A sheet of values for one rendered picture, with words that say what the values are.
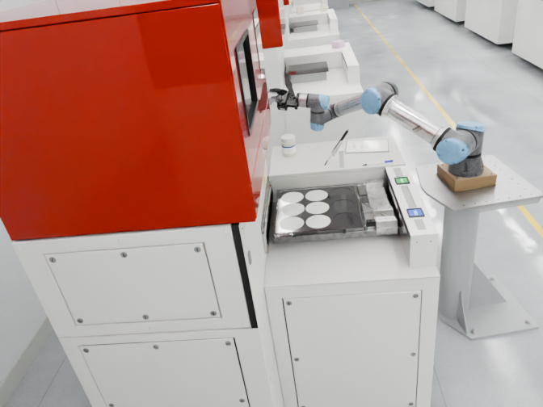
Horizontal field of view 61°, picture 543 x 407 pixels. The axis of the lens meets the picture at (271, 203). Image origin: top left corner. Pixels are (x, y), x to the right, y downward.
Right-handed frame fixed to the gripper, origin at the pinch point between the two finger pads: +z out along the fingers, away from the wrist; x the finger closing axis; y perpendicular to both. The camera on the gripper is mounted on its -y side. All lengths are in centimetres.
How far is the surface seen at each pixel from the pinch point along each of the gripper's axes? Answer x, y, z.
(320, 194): -10, 58, -44
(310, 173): -9, 48, -37
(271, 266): -28, 99, -35
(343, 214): -20, 70, -57
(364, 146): 5, 23, -57
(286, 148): -3.1, 33.8, -20.9
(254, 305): -54, 119, -40
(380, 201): -11, 58, -70
